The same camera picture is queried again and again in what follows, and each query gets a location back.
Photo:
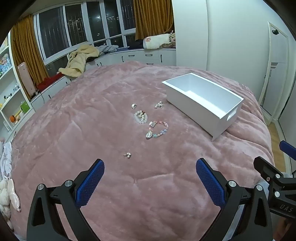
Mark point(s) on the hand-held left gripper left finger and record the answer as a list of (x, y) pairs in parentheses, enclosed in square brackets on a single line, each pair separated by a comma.
[(90, 180)]

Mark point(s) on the white door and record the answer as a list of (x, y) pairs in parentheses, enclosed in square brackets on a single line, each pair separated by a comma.
[(276, 69)]

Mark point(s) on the crescent pearl brooch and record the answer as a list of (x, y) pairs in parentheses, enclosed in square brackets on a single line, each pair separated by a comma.
[(134, 106)]

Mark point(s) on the yellow fleece blanket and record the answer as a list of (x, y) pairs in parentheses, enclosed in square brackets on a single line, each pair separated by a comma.
[(78, 60)]

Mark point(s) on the orange toy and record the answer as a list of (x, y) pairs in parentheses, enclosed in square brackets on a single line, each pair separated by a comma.
[(12, 118)]

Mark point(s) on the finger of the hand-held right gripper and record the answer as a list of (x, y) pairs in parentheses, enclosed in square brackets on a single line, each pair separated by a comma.
[(286, 148), (266, 166)]

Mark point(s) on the large bay window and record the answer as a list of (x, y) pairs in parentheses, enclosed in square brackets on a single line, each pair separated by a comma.
[(76, 23)]

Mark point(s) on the sparkly silver earring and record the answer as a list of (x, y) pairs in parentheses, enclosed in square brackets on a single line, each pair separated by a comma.
[(158, 105)]

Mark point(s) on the white floral bolster pillow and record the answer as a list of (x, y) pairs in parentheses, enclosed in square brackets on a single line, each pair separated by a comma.
[(157, 41)]

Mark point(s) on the white plush toy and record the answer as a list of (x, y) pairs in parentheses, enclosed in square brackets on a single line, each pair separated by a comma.
[(8, 192)]

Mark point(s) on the red cloth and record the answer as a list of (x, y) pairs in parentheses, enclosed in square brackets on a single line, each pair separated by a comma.
[(49, 81)]

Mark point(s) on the white bookshelf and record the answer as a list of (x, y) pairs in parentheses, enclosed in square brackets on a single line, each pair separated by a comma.
[(10, 92)]

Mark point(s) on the pink plush blanket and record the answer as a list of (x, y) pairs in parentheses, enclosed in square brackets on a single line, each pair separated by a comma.
[(92, 129)]

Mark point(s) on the white window seat cabinets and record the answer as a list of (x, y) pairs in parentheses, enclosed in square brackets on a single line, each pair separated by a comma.
[(138, 55)]

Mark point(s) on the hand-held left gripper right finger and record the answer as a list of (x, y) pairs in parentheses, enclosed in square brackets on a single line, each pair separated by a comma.
[(211, 183)]

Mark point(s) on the white wardrobe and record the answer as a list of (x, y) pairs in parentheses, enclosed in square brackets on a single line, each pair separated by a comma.
[(189, 32)]

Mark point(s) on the brown folded blanket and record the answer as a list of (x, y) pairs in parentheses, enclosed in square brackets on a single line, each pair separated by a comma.
[(173, 39)]

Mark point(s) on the small pearl earrings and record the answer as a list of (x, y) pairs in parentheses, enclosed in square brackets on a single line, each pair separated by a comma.
[(127, 155)]

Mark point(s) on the grey crumpled cloth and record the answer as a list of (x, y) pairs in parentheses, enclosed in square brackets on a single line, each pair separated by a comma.
[(108, 48)]

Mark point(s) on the green box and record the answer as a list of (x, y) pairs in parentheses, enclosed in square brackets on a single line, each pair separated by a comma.
[(24, 107)]

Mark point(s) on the mustard curtain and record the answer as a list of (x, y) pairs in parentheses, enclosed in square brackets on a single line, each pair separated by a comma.
[(25, 51), (152, 16)]

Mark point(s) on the white storage box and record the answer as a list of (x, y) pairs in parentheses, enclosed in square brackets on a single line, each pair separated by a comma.
[(203, 109)]

